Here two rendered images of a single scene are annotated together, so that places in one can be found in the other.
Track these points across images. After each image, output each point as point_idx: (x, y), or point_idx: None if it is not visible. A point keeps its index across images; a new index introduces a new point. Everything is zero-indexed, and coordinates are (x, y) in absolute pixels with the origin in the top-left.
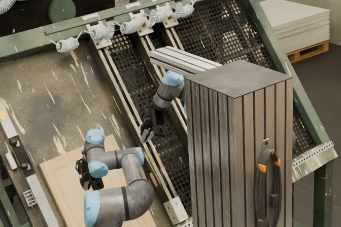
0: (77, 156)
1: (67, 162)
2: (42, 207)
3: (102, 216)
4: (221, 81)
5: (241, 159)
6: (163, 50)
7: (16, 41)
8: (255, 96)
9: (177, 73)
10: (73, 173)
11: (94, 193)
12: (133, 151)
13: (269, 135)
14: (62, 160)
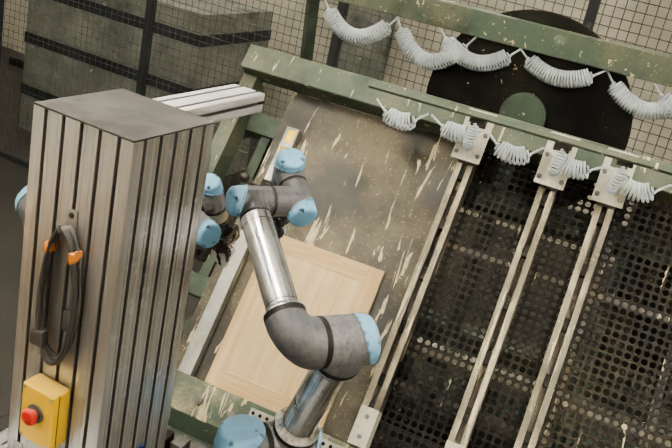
0: (316, 258)
1: (300, 254)
2: (226, 271)
3: (19, 208)
4: (104, 102)
5: (33, 208)
6: (239, 89)
7: (360, 86)
8: (65, 125)
9: (295, 157)
10: (295, 270)
11: None
12: (200, 220)
13: (81, 209)
14: (297, 247)
